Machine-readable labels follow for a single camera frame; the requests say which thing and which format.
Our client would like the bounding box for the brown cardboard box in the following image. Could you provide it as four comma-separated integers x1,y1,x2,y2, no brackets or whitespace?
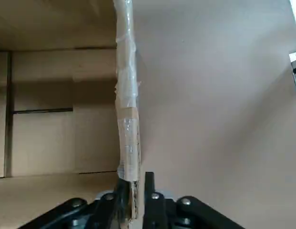
0,0,145,229

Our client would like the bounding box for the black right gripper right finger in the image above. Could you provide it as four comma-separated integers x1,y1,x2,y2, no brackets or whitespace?
143,171,247,229

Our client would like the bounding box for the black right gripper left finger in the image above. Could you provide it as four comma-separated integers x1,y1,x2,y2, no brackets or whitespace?
31,177,129,229

